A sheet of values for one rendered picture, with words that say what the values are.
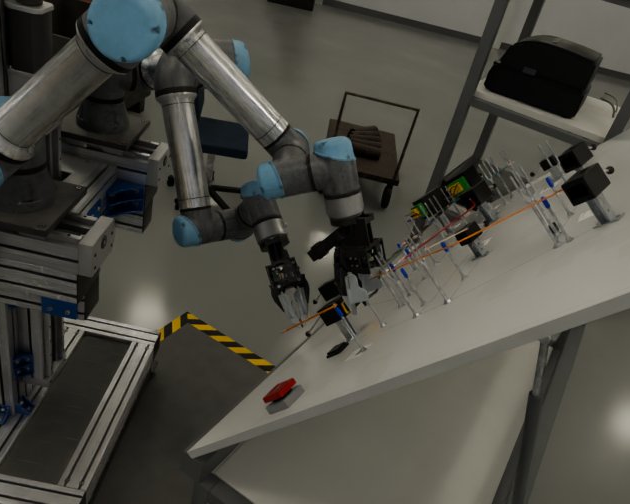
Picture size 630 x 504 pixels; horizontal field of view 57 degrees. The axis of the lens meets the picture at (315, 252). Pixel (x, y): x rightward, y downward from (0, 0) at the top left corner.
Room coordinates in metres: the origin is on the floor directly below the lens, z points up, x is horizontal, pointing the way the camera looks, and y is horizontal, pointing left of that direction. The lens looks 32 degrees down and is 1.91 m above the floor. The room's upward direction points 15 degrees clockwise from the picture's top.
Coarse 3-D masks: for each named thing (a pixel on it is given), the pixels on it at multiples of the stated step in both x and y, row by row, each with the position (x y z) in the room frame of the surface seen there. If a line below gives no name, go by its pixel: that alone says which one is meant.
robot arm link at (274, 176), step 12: (276, 156) 1.09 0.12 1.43; (288, 156) 1.07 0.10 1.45; (300, 156) 1.05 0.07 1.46; (264, 168) 1.03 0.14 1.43; (276, 168) 1.03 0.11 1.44; (288, 168) 1.03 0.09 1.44; (300, 168) 1.03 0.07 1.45; (264, 180) 1.01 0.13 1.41; (276, 180) 1.01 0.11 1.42; (288, 180) 1.02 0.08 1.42; (300, 180) 1.02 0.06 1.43; (312, 180) 1.02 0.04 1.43; (264, 192) 1.01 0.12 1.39; (276, 192) 1.01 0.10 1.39; (288, 192) 1.02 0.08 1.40; (300, 192) 1.03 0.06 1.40
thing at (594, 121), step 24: (504, 0) 1.90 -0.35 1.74; (624, 0) 1.78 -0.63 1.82; (528, 24) 2.41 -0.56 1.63; (480, 48) 1.91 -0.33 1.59; (480, 72) 1.90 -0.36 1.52; (480, 96) 1.93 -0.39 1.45; (504, 96) 1.95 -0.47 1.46; (456, 120) 1.91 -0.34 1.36; (528, 120) 1.83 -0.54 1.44; (552, 120) 1.83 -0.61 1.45; (576, 120) 1.88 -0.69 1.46; (600, 120) 1.96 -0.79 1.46; (624, 120) 1.72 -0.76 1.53; (480, 144) 2.41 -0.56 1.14; (456, 216) 1.87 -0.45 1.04
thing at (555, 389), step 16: (560, 336) 1.59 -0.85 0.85; (576, 336) 1.39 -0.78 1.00; (560, 352) 1.32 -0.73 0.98; (576, 352) 1.31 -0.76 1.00; (560, 368) 1.22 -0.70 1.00; (560, 384) 1.16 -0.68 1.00; (544, 400) 1.08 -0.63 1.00; (560, 400) 1.10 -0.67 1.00; (544, 416) 1.03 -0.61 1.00; (544, 432) 0.98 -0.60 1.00; (544, 448) 0.93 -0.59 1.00; (512, 480) 0.84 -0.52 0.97; (528, 496) 0.79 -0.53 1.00
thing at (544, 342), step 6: (540, 342) 0.72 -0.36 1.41; (546, 342) 0.72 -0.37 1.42; (540, 348) 0.72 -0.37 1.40; (546, 348) 0.72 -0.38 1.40; (540, 354) 0.72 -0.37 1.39; (546, 354) 0.72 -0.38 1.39; (540, 360) 0.72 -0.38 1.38; (546, 360) 0.72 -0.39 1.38; (540, 366) 0.72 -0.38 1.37; (540, 372) 0.72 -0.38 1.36; (534, 378) 0.72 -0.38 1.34; (540, 378) 0.72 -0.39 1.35; (534, 384) 0.72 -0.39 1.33; (540, 384) 0.71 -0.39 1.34; (534, 390) 0.71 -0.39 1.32; (540, 390) 0.71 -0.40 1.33
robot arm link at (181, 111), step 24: (168, 72) 1.28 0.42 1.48; (168, 96) 1.26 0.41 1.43; (192, 96) 1.30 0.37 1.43; (168, 120) 1.25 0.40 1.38; (192, 120) 1.27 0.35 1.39; (168, 144) 1.24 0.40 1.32; (192, 144) 1.24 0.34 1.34; (192, 168) 1.21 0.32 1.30; (192, 192) 1.19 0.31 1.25; (192, 216) 1.16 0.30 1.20; (216, 216) 1.20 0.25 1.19; (192, 240) 1.13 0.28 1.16; (216, 240) 1.18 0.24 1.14
